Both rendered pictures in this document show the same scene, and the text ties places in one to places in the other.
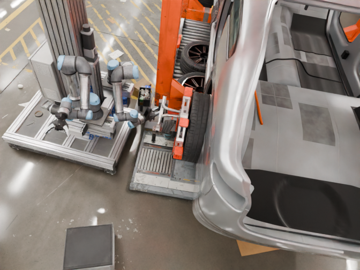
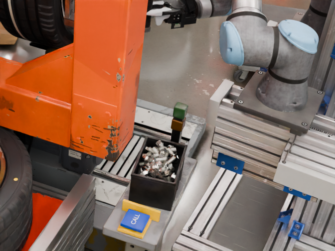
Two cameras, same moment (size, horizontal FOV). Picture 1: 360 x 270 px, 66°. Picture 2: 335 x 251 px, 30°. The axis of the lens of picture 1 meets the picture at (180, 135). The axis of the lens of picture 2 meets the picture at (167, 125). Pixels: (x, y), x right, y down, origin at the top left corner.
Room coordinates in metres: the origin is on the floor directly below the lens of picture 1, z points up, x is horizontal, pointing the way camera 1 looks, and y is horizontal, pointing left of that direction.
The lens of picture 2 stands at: (3.68, 0.92, 1.81)
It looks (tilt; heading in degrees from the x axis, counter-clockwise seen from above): 37 degrees down; 196
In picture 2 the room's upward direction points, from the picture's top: 9 degrees clockwise
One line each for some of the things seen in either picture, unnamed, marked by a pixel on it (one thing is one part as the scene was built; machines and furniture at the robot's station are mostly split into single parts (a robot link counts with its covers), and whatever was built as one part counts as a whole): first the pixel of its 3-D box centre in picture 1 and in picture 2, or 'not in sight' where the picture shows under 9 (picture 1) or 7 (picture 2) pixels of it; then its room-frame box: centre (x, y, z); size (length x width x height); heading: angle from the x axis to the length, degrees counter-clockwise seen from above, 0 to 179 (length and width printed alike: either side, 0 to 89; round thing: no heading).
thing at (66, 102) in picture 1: (66, 105); not in sight; (1.31, 0.90, 1.21); 0.11 x 0.08 x 0.09; 11
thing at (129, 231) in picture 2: not in sight; (134, 224); (2.43, 0.51, 0.45); 0.08 x 0.08 x 0.01; 3
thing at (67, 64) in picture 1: (73, 83); not in sight; (1.57, 0.96, 1.19); 0.15 x 0.12 x 0.55; 101
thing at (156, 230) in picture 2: (144, 99); (153, 193); (2.26, 0.50, 0.44); 0.43 x 0.17 x 0.03; 3
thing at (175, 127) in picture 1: (174, 124); not in sight; (1.65, 0.08, 0.85); 0.21 x 0.14 x 0.14; 93
